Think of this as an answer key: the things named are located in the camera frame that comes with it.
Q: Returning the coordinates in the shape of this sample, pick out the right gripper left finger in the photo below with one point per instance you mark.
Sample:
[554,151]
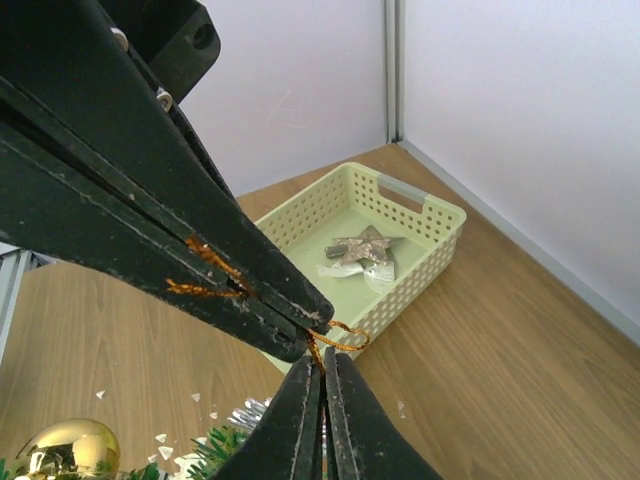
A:
[287,442]

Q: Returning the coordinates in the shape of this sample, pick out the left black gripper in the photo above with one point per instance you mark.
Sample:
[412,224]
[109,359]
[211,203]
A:
[107,77]

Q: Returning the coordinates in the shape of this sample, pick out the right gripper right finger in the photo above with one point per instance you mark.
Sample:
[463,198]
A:
[362,442]

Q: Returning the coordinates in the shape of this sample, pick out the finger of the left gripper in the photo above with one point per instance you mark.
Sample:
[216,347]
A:
[50,207]

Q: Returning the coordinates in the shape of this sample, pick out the white ball string lights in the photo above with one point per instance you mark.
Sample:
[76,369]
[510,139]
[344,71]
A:
[248,416]

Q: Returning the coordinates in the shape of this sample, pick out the small green christmas tree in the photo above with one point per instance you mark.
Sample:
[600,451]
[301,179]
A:
[88,449]

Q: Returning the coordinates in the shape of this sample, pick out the pale green perforated basket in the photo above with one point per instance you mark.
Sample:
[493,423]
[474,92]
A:
[342,204]

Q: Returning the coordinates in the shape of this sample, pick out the gold bauble ornament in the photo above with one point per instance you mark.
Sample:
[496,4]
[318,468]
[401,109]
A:
[204,286]

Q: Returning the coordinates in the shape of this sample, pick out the white mesh ribbon bow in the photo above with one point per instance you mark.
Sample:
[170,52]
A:
[379,277]

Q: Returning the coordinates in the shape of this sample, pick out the aluminium front rail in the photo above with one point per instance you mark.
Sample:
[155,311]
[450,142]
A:
[15,262]

